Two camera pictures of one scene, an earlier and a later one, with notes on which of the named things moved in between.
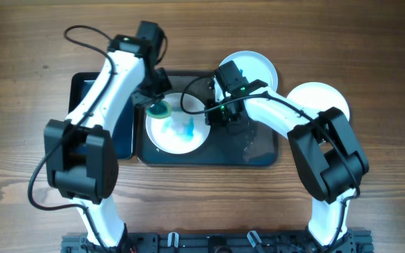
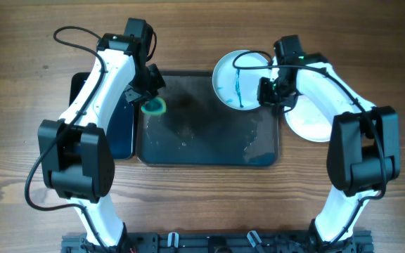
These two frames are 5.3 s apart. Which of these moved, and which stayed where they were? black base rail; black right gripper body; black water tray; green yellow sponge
Moved: black right gripper body; green yellow sponge
Stayed: black base rail; black water tray
